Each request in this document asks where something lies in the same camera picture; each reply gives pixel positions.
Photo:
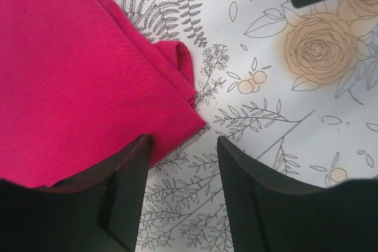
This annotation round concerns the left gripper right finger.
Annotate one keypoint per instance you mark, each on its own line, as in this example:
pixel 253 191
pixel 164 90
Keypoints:
pixel 269 211

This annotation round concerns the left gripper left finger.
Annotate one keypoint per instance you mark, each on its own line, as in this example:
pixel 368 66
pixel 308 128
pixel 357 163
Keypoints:
pixel 98 209

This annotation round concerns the magenta t shirt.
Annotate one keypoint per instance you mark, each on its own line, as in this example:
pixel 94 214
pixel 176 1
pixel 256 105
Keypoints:
pixel 79 82

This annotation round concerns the floral patterned table mat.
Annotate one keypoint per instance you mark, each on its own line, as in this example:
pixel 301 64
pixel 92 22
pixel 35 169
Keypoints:
pixel 294 88

